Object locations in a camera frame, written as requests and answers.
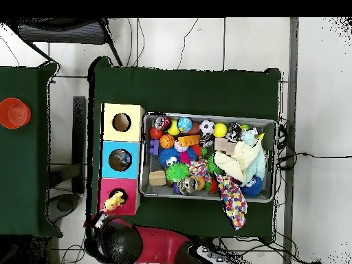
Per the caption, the black cable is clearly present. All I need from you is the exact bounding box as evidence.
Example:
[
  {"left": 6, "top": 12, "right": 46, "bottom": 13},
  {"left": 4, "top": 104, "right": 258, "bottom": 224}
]
[{"left": 278, "top": 151, "right": 352, "bottom": 169}]

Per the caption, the black chair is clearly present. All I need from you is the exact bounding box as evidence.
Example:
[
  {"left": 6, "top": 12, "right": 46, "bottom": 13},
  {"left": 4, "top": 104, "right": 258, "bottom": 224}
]
[{"left": 10, "top": 17, "right": 123, "bottom": 67}]

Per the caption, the large green spiky ball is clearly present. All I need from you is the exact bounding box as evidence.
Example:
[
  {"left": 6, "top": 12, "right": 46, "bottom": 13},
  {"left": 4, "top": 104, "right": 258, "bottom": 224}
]
[{"left": 206, "top": 154, "right": 224, "bottom": 176}]

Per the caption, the wire mesh bin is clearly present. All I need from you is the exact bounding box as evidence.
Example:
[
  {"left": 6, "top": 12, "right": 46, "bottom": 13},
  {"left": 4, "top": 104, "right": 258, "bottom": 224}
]
[{"left": 138, "top": 111, "right": 278, "bottom": 204}]

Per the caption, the small basketball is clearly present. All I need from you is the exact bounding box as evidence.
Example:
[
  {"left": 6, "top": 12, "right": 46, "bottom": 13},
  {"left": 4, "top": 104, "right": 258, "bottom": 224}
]
[{"left": 159, "top": 133, "right": 176, "bottom": 149}]

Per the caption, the soccer ball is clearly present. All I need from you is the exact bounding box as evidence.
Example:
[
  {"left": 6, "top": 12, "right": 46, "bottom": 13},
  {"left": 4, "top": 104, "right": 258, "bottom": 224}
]
[{"left": 199, "top": 120, "right": 216, "bottom": 137}]

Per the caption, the crushed silver can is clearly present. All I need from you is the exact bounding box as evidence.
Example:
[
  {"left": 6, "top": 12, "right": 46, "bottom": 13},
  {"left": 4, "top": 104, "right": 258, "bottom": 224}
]
[{"left": 177, "top": 177, "right": 198, "bottom": 196}]

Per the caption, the orange plastic cup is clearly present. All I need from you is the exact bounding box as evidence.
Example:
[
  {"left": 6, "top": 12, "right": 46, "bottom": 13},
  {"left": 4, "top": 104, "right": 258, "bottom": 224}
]
[{"left": 0, "top": 97, "right": 32, "bottom": 130}]

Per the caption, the wooden box with three holes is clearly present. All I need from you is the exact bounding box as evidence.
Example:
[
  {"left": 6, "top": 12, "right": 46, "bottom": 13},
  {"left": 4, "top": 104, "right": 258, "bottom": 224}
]
[{"left": 97, "top": 102, "right": 146, "bottom": 216}]

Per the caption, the yellow duck plush toy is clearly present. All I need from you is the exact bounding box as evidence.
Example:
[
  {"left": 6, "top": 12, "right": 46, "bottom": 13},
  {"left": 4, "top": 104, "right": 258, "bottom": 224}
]
[{"left": 102, "top": 190, "right": 126, "bottom": 212}]

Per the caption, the ridged wooden block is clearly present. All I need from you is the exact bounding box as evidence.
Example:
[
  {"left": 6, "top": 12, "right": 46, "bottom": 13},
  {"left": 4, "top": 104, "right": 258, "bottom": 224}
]
[{"left": 148, "top": 170, "right": 167, "bottom": 187}]

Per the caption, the cream knitted cloth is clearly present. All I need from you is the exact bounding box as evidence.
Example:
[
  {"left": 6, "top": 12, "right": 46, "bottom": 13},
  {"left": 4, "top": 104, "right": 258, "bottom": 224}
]
[{"left": 213, "top": 139, "right": 263, "bottom": 183}]

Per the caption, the yellow ball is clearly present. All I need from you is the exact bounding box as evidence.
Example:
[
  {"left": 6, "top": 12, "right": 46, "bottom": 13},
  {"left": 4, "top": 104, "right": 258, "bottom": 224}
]
[{"left": 213, "top": 122, "right": 228, "bottom": 138}]

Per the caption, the dark green table cloth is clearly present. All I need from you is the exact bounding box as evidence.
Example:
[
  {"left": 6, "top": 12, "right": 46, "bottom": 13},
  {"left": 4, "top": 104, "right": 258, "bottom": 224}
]
[
  {"left": 87, "top": 56, "right": 282, "bottom": 239},
  {"left": 0, "top": 61, "right": 63, "bottom": 237}
]

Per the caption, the globe print ball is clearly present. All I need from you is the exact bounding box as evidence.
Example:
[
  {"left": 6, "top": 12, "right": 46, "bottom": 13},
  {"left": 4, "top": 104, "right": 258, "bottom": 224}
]
[{"left": 177, "top": 117, "right": 194, "bottom": 133}]

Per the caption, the orange toy brick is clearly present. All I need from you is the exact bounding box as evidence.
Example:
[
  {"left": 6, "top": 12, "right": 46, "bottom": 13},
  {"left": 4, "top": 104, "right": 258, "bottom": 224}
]
[{"left": 177, "top": 134, "right": 201, "bottom": 147}]

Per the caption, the colourful patterned cloth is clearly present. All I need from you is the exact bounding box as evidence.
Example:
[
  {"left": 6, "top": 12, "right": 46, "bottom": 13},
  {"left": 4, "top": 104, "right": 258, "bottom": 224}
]
[{"left": 188, "top": 158, "right": 211, "bottom": 179}]

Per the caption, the crushed red can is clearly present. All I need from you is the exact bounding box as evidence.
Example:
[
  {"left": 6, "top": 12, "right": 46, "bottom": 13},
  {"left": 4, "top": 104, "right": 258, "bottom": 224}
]
[{"left": 152, "top": 115, "right": 172, "bottom": 131}]

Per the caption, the polka dot cloth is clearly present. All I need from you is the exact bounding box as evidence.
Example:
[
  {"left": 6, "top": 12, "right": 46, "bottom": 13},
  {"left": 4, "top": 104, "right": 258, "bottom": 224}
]
[{"left": 215, "top": 173, "right": 248, "bottom": 231}]

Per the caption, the blue spiky ball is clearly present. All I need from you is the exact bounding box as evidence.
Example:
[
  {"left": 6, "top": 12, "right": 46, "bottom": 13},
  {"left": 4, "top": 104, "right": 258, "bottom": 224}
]
[
  {"left": 241, "top": 175, "right": 263, "bottom": 198},
  {"left": 158, "top": 146, "right": 181, "bottom": 168}
]

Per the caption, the small green spiky ball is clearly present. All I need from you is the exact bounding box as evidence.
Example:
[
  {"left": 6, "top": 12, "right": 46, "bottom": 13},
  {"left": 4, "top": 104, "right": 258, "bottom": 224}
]
[{"left": 165, "top": 162, "right": 191, "bottom": 184}]

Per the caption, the mint green cloth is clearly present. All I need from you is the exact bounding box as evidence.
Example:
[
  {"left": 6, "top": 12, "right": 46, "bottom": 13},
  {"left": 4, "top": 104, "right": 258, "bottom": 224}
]
[{"left": 241, "top": 129, "right": 267, "bottom": 184}]

